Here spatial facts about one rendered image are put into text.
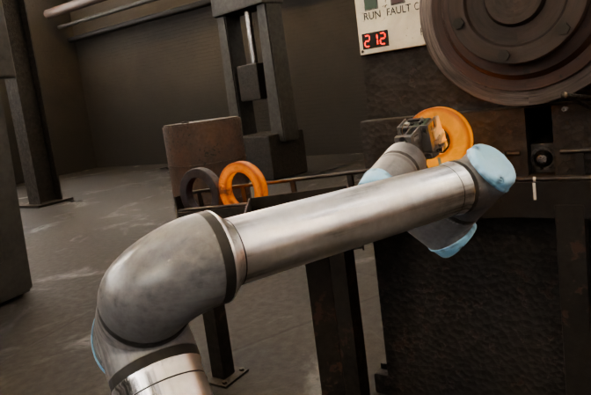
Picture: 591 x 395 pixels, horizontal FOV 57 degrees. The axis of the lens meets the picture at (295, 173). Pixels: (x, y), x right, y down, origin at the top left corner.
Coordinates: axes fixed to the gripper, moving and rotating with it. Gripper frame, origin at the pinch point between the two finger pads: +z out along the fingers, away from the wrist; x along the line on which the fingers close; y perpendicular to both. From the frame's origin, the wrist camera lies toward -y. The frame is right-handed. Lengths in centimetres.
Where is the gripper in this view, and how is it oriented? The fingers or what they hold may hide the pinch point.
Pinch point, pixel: (437, 132)
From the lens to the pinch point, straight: 133.6
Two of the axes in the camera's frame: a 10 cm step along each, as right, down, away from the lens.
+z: 5.0, -4.5, 7.4
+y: -2.7, -8.9, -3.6
